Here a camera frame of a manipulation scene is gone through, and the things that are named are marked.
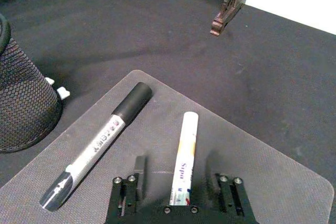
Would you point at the white marker with black cap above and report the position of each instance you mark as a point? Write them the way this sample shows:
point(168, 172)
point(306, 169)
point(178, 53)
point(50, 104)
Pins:
point(105, 134)

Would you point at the black mesh pen cup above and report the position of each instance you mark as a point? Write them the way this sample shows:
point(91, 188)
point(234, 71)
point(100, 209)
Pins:
point(23, 103)

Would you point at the grey rubber mat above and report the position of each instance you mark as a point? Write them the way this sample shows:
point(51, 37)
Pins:
point(236, 155)

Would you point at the black table cloth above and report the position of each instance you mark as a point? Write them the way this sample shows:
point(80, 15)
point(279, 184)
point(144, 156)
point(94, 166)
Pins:
point(183, 51)

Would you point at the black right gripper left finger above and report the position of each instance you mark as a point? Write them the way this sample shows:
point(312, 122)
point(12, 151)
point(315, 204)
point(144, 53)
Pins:
point(128, 195)

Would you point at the dark carved wooden stand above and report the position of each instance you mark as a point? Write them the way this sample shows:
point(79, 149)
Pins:
point(228, 11)

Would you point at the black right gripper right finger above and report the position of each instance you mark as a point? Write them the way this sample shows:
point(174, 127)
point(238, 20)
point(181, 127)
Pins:
point(231, 195)

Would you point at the small white plastic piece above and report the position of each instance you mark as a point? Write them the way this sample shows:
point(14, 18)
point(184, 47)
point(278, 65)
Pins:
point(63, 93)

